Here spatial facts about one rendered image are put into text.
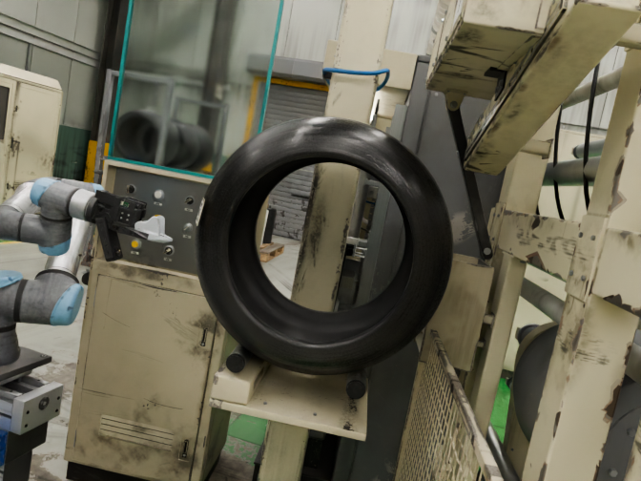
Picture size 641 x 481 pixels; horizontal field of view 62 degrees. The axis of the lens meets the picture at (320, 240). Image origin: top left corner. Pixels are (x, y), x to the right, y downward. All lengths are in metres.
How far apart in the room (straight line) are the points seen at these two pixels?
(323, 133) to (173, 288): 1.08
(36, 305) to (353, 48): 1.09
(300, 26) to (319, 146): 10.28
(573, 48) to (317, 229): 0.86
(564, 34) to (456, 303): 0.81
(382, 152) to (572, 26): 0.44
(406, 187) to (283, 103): 10.03
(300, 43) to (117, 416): 9.73
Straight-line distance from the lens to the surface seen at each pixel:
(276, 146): 1.17
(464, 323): 1.53
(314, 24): 11.34
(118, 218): 1.40
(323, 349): 1.21
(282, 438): 1.73
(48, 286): 1.60
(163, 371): 2.15
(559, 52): 0.98
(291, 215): 10.90
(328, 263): 1.55
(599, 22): 0.92
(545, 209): 4.60
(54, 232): 1.50
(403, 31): 10.91
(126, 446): 2.32
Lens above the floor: 1.35
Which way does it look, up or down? 7 degrees down
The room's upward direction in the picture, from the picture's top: 11 degrees clockwise
